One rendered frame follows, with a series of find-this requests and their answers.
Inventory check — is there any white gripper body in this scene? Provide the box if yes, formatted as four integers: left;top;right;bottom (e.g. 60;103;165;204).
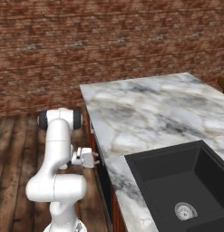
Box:
80;147;95;169

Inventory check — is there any black dishwasher door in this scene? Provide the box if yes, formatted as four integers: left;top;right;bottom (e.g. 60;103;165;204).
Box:
89;119;114;225

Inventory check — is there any red-brown cupboard front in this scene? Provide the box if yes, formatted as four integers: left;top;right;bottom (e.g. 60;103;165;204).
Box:
111;188;129;232
84;104;98;153

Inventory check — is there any black sink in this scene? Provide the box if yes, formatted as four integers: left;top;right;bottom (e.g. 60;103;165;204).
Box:
124;139;224;232

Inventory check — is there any metal sink drain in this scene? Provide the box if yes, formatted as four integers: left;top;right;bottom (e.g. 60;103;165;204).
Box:
174;201;199;222

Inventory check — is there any brown wooden stool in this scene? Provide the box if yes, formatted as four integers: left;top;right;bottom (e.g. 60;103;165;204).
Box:
217;75;224;95

